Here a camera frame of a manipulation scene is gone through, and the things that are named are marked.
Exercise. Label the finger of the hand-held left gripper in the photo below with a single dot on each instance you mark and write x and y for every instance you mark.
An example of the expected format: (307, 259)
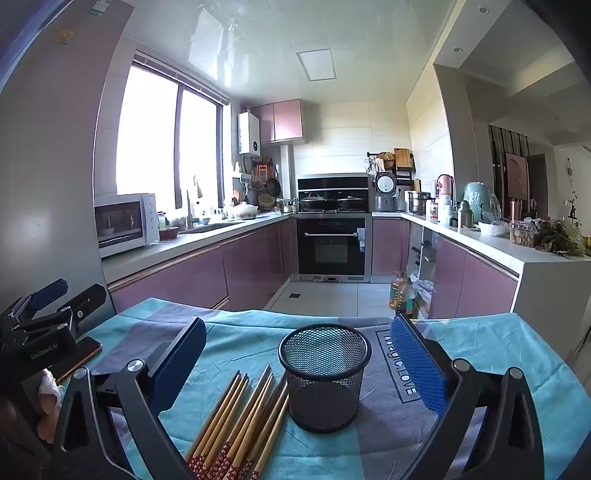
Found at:
(87, 300)
(48, 293)

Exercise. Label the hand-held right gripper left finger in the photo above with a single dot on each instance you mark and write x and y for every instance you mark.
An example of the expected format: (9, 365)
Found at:
(178, 364)

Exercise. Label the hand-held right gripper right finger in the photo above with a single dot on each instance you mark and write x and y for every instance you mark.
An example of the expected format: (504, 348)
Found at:
(418, 364)

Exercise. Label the bundle of bamboo chopsticks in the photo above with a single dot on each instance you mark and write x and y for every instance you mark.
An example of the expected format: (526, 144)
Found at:
(231, 415)

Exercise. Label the black mesh holder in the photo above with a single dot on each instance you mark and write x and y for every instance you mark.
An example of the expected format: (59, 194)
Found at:
(323, 392)

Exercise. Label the person's left hand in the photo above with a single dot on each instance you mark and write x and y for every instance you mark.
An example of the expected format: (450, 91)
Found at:
(48, 401)

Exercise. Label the dark smartphone copper edge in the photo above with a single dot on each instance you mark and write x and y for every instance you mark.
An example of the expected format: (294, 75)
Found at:
(88, 351)

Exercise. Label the yellow oil bottle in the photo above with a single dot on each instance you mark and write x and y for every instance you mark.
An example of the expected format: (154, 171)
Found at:
(396, 293)

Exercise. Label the white microwave oven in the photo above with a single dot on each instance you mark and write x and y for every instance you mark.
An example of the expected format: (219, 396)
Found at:
(124, 226)

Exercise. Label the long pink base cabinet run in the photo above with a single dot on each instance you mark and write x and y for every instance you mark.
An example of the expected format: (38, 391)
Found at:
(194, 272)

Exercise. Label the pink peninsula base cabinet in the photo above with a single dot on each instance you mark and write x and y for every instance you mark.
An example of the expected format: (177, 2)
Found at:
(475, 284)

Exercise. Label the red bowl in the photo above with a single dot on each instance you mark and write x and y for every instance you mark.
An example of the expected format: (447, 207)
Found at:
(168, 233)

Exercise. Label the narrow pink base cabinet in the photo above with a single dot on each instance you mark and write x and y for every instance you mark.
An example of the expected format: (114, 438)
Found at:
(390, 247)

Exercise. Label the black built-in oven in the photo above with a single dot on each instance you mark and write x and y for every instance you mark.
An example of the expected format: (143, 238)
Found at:
(330, 247)

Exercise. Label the teal and grey tablecloth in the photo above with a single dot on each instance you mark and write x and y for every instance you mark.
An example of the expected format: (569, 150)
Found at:
(300, 457)

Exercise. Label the white bowl with plastic bag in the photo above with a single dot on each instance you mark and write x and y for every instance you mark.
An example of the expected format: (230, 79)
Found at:
(491, 229)

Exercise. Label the steel thermos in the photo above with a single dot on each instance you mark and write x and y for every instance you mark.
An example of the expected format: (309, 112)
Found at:
(464, 214)

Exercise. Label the steel stock pot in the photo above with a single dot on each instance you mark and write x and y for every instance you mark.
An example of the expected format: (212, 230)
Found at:
(416, 203)

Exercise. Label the clear plastic food box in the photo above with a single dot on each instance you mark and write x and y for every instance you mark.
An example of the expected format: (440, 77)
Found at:
(521, 235)

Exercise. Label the white casserole pot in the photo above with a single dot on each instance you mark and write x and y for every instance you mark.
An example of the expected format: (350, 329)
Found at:
(244, 210)

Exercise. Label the green air fryer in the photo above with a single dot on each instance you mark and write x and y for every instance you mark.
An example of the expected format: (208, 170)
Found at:
(478, 201)

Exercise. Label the black wok with lid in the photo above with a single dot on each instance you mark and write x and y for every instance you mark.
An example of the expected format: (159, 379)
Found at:
(315, 203)
(351, 203)

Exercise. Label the white rice cooker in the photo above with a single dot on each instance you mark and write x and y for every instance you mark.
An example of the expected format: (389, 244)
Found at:
(385, 189)

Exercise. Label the pink kettle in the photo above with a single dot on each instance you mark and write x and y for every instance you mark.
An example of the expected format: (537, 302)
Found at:
(445, 187)

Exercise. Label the kitchen window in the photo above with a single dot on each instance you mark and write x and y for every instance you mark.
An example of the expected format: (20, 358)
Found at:
(147, 129)

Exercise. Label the leafy green vegetables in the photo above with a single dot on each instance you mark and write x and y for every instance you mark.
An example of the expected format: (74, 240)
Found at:
(561, 237)

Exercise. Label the black range hood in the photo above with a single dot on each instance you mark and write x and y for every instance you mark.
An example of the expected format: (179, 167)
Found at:
(332, 183)

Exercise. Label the hanging pans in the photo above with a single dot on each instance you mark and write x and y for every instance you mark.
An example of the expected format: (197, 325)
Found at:
(270, 182)

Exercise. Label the pink framed painting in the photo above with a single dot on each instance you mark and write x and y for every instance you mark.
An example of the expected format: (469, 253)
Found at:
(517, 177)

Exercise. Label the white water heater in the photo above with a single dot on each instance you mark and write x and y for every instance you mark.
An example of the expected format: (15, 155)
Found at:
(249, 134)

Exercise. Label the square ceiling light panel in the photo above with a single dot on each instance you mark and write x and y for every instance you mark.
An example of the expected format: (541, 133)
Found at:
(316, 64)

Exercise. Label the wall rack with cutting boards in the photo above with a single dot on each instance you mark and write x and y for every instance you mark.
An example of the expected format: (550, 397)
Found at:
(401, 161)

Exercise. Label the pink wall cabinet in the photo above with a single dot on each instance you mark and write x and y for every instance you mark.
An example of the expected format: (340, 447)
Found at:
(281, 122)

